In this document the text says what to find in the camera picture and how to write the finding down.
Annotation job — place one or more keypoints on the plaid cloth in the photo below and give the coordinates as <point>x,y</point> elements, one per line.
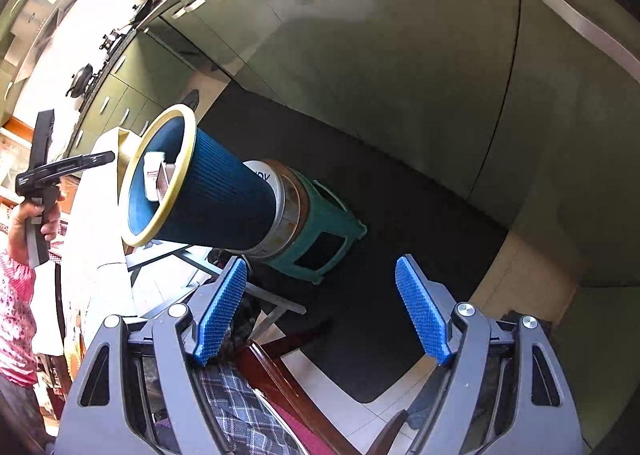
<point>240,405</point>

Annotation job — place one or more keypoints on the teal plastic stool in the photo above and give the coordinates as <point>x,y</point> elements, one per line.
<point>325,240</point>

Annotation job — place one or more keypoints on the green base cabinets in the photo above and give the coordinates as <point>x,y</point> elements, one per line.
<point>400,60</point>

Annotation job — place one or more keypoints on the grey folding table frame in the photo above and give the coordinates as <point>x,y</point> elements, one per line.
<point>200,262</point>

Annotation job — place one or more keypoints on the blue bin with yellow rim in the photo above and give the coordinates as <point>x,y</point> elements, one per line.
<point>225,195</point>

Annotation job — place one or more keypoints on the patterned tablecloth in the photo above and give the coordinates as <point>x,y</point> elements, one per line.
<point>97,235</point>

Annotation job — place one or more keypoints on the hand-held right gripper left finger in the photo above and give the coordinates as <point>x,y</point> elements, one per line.
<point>220,315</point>

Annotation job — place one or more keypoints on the steel range hood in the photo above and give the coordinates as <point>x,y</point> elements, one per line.
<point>40,20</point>

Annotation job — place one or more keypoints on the white paper carton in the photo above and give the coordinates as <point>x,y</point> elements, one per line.
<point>154,175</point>

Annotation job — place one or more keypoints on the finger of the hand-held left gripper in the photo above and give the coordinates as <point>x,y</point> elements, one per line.
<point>85,161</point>
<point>44,140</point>

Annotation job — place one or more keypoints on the white metal bucket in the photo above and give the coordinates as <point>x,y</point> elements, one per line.
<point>285,215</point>

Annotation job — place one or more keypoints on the red wooden chair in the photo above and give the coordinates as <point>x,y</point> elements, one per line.
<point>280,375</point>

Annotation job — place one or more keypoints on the person's left hand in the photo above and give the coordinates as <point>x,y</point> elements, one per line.
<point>52,215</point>

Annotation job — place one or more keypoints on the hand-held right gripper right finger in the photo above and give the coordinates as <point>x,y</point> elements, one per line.
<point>420,315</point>

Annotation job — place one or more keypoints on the black wok with lid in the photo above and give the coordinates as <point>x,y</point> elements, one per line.
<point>80,80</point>

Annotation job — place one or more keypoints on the black floor mat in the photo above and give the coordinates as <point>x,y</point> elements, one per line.
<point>380,205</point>

